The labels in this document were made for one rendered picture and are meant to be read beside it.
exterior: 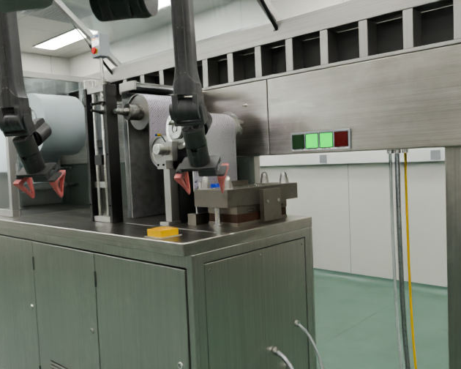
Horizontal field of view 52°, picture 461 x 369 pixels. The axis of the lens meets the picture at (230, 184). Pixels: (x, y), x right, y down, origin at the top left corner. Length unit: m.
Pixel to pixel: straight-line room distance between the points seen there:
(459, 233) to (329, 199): 2.82
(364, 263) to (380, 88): 2.90
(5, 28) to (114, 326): 1.01
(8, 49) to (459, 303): 1.59
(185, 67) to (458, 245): 1.08
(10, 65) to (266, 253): 0.97
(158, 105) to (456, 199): 1.15
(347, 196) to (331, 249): 0.53
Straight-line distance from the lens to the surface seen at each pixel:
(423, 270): 4.20
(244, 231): 1.54
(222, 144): 1.83
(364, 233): 4.36
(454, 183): 1.74
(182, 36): 1.21
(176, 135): 1.74
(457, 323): 1.83
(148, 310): 1.59
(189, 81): 1.19
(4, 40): 1.44
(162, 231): 1.46
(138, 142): 2.05
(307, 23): 1.85
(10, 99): 1.42
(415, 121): 1.61
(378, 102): 1.66
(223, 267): 1.48
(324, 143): 1.75
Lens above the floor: 1.13
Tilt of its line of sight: 3 degrees down
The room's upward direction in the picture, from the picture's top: 2 degrees counter-clockwise
